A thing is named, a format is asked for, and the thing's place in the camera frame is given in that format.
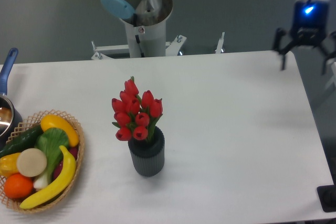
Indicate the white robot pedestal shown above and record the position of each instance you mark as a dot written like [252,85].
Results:
[143,41]

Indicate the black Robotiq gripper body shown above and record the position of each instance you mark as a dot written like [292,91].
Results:
[309,24]

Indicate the beige round disc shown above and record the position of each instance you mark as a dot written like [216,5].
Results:
[31,162]

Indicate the yellow squash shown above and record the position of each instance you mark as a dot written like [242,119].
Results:
[54,121]

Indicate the orange fruit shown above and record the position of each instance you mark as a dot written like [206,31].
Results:
[18,186]

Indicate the black device at table edge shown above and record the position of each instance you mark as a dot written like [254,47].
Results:
[327,197]

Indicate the dark grey ribbed vase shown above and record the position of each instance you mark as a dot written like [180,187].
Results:
[148,159]

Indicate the yellow banana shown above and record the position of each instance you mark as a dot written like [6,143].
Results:
[57,186]

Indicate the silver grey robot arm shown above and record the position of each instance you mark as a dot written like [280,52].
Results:
[145,25]

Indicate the red tulip bouquet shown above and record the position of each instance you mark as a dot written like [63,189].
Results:
[136,115]

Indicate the yellow bell pepper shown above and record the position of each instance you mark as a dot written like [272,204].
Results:
[8,165]

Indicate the green bok choy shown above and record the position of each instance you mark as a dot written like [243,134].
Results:
[49,143]

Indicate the woven wicker basket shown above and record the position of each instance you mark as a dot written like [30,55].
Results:
[23,126]

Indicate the purple red vegetable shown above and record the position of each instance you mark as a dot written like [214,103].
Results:
[74,152]

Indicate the blue handled saucepan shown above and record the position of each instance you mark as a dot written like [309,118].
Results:
[10,117]

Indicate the dark green cucumber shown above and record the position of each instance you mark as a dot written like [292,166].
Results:
[23,141]

